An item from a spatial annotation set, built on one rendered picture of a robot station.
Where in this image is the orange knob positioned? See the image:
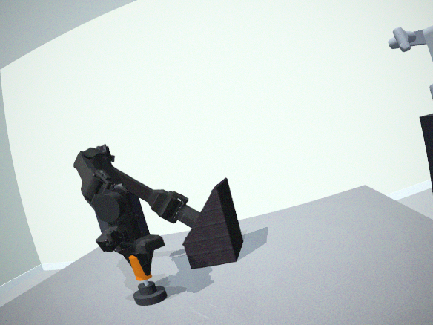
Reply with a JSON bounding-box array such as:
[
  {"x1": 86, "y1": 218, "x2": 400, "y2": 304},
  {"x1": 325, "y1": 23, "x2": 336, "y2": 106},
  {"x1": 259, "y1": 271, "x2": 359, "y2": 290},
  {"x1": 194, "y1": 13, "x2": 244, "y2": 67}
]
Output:
[{"x1": 129, "y1": 255, "x2": 152, "y2": 281}]

